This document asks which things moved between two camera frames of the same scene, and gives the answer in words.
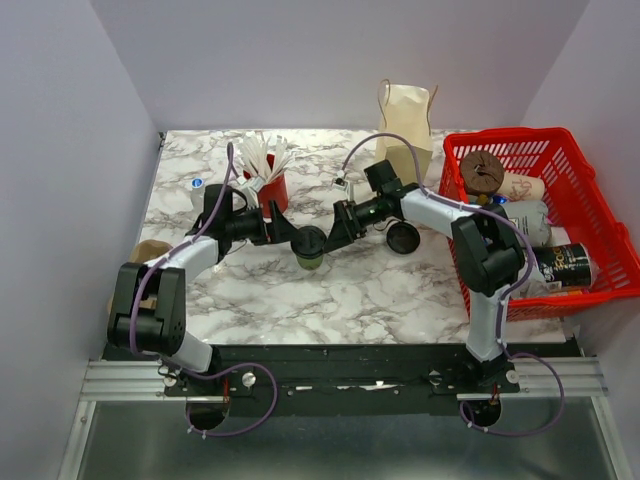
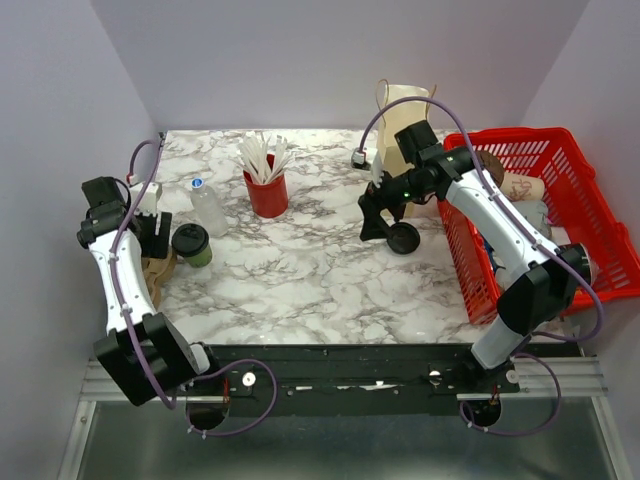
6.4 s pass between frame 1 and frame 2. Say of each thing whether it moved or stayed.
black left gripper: moved
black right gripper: moved
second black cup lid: stayed
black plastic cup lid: moved
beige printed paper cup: stayed
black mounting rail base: stayed
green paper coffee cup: moved
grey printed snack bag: stayed
